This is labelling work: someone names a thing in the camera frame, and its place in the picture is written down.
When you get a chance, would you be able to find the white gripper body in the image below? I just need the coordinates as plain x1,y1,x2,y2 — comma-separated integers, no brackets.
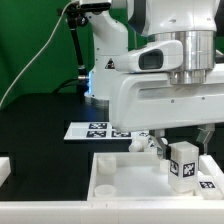
109,68,224,132

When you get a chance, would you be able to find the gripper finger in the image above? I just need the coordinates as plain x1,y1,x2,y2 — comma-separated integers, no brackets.
196,123,215,154
149,129,171,160

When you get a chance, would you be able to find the white square tabletop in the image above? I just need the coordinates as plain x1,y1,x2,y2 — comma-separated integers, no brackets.
87,152,202,201

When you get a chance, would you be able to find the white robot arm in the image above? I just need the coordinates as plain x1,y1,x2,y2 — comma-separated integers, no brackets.
109,0,224,157

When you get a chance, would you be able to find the white right rail block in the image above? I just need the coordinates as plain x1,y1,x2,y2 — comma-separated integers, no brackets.
198,155,224,200

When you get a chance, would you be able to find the white rail block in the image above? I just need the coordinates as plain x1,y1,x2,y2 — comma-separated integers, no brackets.
198,155,224,200
0,157,11,187

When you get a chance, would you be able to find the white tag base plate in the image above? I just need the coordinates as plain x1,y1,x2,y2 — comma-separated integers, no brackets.
64,122,149,141

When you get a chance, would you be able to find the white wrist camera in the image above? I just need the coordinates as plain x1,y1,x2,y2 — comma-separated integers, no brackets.
114,40,183,73

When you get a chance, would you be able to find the white cable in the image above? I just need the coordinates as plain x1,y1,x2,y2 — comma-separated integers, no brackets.
0,0,81,108

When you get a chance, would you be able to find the white left rail block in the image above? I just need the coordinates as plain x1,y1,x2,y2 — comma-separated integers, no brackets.
0,157,11,187

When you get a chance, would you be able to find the white front rail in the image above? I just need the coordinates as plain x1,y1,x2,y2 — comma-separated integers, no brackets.
0,200,224,224

